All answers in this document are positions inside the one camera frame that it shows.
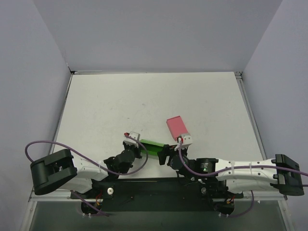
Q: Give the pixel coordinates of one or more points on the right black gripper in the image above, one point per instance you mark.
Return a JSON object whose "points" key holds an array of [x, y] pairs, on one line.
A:
{"points": [[167, 154]]}

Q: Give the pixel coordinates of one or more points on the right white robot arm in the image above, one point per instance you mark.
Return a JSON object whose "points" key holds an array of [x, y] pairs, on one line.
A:
{"points": [[222, 178]]}

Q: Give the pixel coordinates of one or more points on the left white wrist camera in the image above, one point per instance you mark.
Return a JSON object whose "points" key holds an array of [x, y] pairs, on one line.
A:
{"points": [[132, 138]]}

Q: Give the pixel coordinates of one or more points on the green paper box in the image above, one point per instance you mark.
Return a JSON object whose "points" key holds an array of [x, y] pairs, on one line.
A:
{"points": [[152, 147]]}

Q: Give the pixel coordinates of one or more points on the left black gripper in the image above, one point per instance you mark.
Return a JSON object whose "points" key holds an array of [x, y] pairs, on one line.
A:
{"points": [[131, 147]]}

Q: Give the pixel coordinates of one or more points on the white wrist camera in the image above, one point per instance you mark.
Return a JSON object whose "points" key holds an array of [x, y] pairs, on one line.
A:
{"points": [[184, 141], [132, 138]]}

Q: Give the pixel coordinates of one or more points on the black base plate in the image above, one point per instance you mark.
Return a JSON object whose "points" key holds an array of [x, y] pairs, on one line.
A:
{"points": [[157, 195]]}

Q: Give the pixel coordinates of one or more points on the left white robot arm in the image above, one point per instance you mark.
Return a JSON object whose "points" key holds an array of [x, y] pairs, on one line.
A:
{"points": [[61, 170]]}

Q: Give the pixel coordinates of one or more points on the pink paper box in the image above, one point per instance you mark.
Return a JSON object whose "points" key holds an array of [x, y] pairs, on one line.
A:
{"points": [[176, 127]]}

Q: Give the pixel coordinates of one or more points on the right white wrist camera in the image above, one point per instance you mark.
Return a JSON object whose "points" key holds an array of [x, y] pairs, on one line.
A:
{"points": [[184, 141]]}

